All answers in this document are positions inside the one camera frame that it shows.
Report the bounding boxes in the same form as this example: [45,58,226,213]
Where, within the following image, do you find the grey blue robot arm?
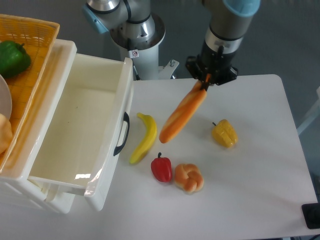
[82,0,261,89]

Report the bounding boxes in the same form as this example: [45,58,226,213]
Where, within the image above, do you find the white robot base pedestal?
[110,13,180,80]

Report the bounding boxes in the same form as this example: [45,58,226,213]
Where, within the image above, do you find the dark drawer handle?
[113,111,130,156]

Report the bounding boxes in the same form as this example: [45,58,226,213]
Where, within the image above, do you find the pale bread in basket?
[0,114,13,154]

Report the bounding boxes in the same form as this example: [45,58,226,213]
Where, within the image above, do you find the black device at edge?
[301,203,320,230]

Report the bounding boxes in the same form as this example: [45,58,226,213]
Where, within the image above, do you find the long orange bread baguette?
[159,81,207,144]

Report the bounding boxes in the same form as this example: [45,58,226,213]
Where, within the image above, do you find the white upper drawer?
[29,54,133,211]

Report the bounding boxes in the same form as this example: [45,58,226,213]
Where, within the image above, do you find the orange wicker basket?
[0,14,60,169]

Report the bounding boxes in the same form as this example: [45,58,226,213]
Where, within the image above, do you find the yellow bell pepper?
[211,119,238,148]

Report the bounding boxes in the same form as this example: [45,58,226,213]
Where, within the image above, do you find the red bell pepper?
[150,152,172,183]

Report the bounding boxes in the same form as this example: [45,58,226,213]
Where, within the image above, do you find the white plate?
[0,76,12,119]

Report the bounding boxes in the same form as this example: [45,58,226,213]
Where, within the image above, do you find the white drawer cabinet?
[0,39,77,214]

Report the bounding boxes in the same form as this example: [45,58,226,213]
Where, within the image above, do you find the green bell pepper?
[0,40,32,78]

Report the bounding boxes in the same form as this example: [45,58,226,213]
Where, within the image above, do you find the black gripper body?
[185,43,238,86]

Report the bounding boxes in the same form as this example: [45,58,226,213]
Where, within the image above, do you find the yellow banana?
[129,112,158,165]

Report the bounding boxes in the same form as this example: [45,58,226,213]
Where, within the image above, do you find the white frame at right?
[296,87,320,135]

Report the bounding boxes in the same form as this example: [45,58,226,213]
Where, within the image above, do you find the knotted bread roll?
[174,163,205,194]

